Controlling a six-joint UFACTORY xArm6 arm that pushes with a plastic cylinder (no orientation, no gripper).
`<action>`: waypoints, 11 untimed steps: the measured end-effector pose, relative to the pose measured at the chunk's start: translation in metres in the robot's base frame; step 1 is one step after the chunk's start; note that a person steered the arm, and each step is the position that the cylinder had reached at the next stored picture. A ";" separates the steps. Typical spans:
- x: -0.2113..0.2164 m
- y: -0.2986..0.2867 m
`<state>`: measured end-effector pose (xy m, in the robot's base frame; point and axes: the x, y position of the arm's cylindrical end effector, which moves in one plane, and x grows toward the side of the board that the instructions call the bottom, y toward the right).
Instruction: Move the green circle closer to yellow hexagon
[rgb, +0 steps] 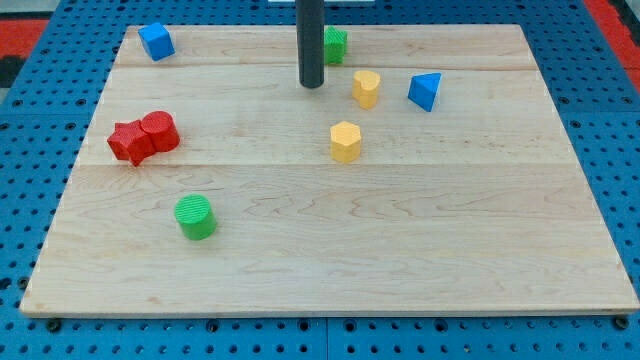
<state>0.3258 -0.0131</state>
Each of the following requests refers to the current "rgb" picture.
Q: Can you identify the yellow hexagon block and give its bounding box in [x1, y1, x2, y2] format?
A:
[330, 121, 362, 163]

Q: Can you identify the yellow heart block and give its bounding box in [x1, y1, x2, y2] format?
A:
[352, 70, 381, 109]

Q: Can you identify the light wooden board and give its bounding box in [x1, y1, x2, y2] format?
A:
[20, 24, 639, 319]

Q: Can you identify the green cylinder block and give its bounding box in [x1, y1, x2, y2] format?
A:
[174, 194, 217, 241]

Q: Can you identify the blue triangle block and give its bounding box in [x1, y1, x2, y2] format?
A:
[407, 73, 442, 112]

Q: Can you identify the green star block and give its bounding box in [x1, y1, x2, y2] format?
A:
[324, 26, 348, 65]

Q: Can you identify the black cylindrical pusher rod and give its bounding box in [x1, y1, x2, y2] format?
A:
[295, 0, 324, 89]

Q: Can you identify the red cylinder block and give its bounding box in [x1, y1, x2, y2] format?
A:
[141, 111, 180, 152]

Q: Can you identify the red star block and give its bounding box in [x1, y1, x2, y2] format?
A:
[107, 120, 156, 166]

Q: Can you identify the blue cube block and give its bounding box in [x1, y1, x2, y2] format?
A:
[138, 22, 175, 61]

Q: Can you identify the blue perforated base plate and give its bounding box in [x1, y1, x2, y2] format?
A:
[1, 1, 639, 359]

